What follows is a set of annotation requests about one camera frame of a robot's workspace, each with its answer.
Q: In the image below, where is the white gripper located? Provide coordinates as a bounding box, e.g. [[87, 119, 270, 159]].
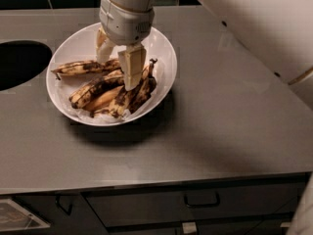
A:
[[96, 0, 155, 91]]

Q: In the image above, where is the spotted banana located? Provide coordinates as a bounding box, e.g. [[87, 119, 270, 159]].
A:
[[51, 58, 120, 79], [68, 70, 124, 109], [109, 59, 157, 118]]

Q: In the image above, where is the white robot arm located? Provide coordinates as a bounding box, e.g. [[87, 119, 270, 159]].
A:
[[99, 0, 313, 108]]

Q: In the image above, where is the large white bowl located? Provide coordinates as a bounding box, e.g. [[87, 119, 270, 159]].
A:
[[46, 23, 177, 126]]

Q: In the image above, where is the right dark banana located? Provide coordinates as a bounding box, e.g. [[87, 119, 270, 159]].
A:
[[128, 77, 157, 114]]

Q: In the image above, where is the orange unspotted banana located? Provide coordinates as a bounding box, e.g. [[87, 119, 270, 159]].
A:
[[84, 86, 121, 113]]

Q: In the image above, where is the dark round sink hole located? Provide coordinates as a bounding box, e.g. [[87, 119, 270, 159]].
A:
[[0, 40, 52, 91]]

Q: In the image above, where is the small white drawer label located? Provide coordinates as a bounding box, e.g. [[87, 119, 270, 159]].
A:
[[182, 222, 198, 235]]

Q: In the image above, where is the dark drawer front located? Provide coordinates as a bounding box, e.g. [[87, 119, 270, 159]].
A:
[[87, 178, 305, 228]]

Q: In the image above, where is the right white drawer label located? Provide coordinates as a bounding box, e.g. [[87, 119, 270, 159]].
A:
[[280, 222, 291, 228]]

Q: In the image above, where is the black cabinet handle left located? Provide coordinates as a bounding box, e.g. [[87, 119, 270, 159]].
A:
[[55, 195, 72, 216]]

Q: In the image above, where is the black drawer handle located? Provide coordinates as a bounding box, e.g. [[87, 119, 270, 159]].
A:
[[183, 192, 220, 209]]

